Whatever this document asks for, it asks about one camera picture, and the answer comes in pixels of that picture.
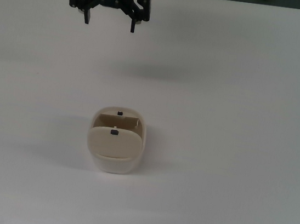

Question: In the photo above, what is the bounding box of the cream trash can lid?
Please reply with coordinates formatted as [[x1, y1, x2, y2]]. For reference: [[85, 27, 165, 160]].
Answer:
[[84, 123, 145, 164]]

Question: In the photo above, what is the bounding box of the small cream trash can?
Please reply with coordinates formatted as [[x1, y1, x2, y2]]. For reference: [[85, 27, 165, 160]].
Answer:
[[83, 103, 151, 178]]

